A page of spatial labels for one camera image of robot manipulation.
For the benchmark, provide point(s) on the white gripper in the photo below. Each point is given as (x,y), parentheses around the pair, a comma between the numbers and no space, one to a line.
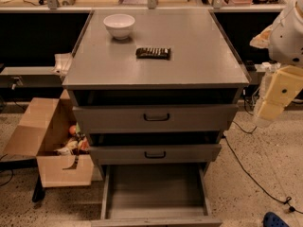
(288,40)

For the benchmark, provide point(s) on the grey bottom drawer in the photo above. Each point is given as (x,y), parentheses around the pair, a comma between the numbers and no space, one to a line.
(167,195)

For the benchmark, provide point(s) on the grey drawer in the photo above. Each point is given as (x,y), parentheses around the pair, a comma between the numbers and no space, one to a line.
(155,118)
(157,154)
(167,195)

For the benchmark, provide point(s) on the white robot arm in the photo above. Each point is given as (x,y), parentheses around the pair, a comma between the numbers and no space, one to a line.
(284,41)

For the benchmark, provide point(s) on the grey drawer cabinet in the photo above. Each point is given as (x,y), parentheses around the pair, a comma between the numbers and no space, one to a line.
(202,70)

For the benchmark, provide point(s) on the grey top drawer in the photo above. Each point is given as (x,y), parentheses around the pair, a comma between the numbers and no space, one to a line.
(155,118)

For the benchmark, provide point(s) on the grey middle drawer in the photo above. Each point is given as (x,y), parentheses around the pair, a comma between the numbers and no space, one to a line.
(157,154)

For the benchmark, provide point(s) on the blue shoe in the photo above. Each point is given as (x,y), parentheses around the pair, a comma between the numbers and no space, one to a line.
(272,220)

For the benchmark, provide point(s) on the dark chocolate bar wrapper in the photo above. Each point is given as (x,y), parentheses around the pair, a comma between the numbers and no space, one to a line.
(157,53)

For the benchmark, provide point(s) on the white ceramic bowl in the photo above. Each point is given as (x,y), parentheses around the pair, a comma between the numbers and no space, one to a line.
(119,26)

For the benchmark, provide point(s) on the orange toy fruit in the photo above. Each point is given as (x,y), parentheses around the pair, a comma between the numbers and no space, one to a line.
(72,130)

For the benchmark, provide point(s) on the open cardboard box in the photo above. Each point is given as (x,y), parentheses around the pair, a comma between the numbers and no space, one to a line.
(43,128)

